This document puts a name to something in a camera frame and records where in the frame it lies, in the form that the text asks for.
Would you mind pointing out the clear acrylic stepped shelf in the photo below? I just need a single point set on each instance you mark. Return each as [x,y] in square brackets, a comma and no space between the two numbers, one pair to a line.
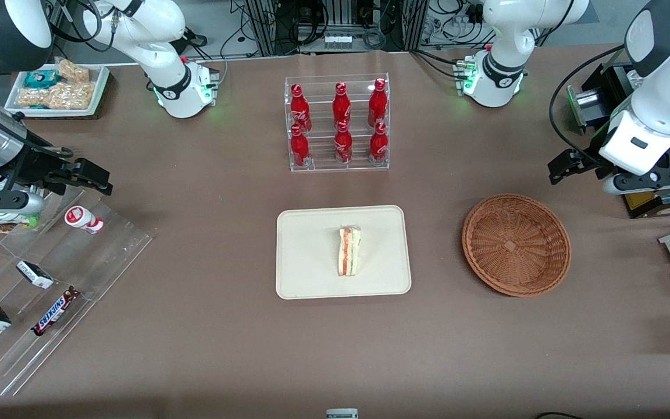
[96,256]

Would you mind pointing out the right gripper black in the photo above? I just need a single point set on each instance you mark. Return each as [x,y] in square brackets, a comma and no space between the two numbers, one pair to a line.
[37,169]

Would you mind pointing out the snickers chocolate bar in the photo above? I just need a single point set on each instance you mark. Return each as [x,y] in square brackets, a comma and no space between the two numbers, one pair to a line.
[54,312]

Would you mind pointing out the small clear peanut snack bag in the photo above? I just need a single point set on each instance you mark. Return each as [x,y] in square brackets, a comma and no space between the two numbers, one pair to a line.
[73,71]

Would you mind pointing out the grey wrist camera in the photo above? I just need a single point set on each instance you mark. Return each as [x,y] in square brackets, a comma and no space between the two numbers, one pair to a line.
[617,185]
[9,202]

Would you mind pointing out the white yogurt bottle red cap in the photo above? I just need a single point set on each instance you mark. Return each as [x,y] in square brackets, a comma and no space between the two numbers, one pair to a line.
[82,219]

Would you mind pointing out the red cola bottle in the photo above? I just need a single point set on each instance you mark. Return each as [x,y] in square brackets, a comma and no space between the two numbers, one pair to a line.
[378,144]
[341,106]
[343,144]
[299,148]
[299,109]
[377,103]

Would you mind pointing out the triangle sandwich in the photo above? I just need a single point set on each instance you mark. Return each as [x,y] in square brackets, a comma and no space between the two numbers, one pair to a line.
[349,251]

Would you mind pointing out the aluminium equipment frame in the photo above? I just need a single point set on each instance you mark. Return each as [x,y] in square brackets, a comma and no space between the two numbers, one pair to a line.
[265,26]

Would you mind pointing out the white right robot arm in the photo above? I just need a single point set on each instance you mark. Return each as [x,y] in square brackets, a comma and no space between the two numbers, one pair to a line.
[160,52]

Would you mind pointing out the white snack tray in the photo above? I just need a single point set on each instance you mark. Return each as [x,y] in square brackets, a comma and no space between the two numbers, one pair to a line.
[99,87]

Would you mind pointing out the black control box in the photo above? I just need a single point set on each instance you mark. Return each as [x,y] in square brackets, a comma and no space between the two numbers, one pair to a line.
[608,93]

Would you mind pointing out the large clear peanut snack bag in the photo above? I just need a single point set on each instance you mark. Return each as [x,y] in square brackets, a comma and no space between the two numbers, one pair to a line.
[72,95]

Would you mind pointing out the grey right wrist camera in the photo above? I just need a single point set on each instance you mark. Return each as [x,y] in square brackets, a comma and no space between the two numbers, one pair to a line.
[9,202]

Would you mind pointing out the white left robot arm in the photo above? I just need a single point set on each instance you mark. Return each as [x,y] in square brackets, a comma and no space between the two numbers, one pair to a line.
[506,58]

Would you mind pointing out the flat clear peanut snack bag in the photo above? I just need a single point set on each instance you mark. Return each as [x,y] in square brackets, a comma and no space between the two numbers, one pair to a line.
[32,98]

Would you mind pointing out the brown wicker basket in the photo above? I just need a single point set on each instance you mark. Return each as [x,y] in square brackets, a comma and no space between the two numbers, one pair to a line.
[515,244]

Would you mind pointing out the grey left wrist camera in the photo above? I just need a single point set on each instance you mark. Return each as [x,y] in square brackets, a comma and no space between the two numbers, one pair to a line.
[617,185]

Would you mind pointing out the white power strip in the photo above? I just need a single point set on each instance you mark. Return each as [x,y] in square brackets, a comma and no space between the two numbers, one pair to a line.
[338,41]

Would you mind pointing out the beige plastic tray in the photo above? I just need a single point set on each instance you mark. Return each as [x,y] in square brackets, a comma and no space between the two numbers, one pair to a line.
[306,253]

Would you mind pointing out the clear acrylic bottle rack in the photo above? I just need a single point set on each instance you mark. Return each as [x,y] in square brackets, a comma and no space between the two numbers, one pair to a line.
[320,160]

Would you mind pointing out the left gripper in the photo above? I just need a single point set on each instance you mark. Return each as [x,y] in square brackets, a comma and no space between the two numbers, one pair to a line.
[590,160]

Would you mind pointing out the white bottle green cap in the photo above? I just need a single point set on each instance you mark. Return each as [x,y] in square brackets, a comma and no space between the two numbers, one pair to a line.
[12,220]

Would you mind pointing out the teal snack packet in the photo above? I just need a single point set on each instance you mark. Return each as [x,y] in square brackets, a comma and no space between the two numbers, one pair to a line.
[41,78]

